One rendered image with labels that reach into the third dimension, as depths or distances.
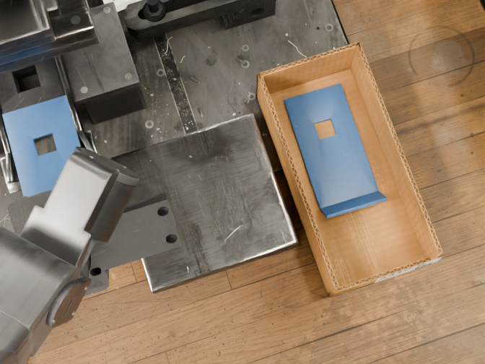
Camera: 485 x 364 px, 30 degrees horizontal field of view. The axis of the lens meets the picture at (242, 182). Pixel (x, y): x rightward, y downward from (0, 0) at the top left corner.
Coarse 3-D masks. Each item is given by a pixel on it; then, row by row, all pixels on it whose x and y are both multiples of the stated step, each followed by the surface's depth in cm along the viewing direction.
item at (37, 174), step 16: (64, 96) 97; (16, 112) 96; (32, 112) 96; (48, 112) 96; (64, 112) 96; (16, 128) 95; (32, 128) 95; (48, 128) 95; (64, 128) 95; (16, 144) 95; (32, 144) 95; (64, 144) 95; (80, 144) 95; (16, 160) 94; (32, 160) 94; (48, 160) 94; (64, 160) 94; (32, 176) 94; (48, 176) 94; (32, 192) 93
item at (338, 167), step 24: (312, 96) 105; (336, 96) 105; (312, 120) 104; (336, 120) 104; (312, 144) 103; (336, 144) 103; (360, 144) 103; (312, 168) 103; (336, 168) 103; (360, 168) 103; (336, 192) 102; (360, 192) 102
